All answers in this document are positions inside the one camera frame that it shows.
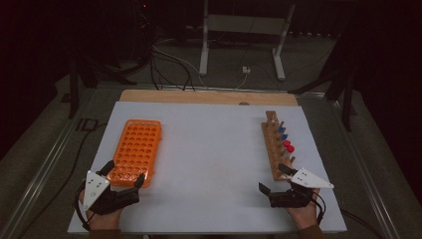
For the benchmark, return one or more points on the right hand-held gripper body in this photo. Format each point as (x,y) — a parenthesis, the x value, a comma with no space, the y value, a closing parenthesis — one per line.
(292,199)

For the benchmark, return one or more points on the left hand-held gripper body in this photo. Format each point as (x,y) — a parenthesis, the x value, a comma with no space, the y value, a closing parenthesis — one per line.
(94,191)

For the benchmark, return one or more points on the wooden tube rack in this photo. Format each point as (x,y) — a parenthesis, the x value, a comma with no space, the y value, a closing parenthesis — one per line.
(273,149)

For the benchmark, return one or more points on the orange plastic tube rack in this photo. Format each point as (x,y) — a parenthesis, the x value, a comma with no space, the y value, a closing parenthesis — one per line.
(134,149)

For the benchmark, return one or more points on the blue capped test tube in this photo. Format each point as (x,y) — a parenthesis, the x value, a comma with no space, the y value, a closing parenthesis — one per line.
(284,136)
(281,129)

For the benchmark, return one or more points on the person's right hand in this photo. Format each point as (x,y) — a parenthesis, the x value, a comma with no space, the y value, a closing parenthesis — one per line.
(305,217)

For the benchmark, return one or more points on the person's left hand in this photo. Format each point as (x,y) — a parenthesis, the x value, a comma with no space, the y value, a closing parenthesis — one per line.
(104,221)

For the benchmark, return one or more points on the white board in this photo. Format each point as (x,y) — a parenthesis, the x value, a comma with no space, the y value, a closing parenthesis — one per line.
(212,149)

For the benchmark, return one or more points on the black stand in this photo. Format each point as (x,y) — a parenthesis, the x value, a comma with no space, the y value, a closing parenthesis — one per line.
(346,106)
(73,93)

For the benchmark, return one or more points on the wooden table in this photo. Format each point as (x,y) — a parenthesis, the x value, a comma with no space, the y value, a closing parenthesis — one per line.
(199,97)

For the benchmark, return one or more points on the white plug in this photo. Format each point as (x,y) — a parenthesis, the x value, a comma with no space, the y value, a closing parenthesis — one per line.
(246,69)

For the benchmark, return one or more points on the dark equipment rack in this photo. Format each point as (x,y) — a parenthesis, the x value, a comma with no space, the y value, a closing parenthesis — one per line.
(144,23)

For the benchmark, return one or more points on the white metal stand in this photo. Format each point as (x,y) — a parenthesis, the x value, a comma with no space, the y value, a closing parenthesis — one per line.
(244,25)

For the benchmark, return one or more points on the aluminium frame rail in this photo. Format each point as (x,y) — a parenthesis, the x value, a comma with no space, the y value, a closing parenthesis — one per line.
(212,88)
(43,172)
(368,179)

